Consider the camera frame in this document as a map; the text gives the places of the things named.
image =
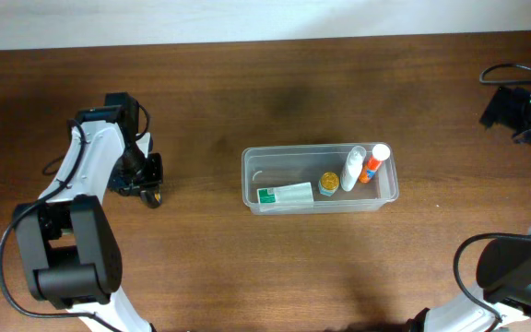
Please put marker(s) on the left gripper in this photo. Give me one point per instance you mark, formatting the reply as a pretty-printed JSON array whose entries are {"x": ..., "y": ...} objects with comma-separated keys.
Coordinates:
[{"x": 151, "y": 181}]

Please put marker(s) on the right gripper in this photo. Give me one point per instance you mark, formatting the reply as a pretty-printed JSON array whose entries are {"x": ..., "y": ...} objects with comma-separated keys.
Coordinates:
[{"x": 504, "y": 107}]

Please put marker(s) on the dark bottle white cap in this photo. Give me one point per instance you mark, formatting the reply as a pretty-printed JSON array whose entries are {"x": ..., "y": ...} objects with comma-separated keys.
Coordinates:
[{"x": 152, "y": 198}]

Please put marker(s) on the orange tube white cap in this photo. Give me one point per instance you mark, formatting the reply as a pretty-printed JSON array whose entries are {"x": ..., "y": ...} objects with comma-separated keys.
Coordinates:
[{"x": 380, "y": 153}]

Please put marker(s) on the white green medicine box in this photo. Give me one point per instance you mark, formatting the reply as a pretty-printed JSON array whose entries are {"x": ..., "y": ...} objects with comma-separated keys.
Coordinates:
[{"x": 301, "y": 193}]

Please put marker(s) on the white spray bottle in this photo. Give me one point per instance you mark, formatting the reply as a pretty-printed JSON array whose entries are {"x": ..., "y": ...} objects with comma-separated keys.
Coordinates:
[{"x": 352, "y": 168}]

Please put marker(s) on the small jar gold lid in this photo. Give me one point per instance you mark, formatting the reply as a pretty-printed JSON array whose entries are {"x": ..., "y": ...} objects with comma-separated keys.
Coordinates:
[{"x": 328, "y": 184}]

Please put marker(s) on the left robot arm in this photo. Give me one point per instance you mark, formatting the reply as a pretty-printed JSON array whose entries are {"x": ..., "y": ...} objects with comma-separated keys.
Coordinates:
[{"x": 70, "y": 256}]

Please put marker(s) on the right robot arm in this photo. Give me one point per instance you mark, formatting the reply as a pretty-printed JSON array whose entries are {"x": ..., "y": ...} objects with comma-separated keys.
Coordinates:
[{"x": 492, "y": 270}]

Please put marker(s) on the clear plastic container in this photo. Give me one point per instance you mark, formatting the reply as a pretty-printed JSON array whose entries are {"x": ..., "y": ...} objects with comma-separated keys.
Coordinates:
[{"x": 283, "y": 165}]

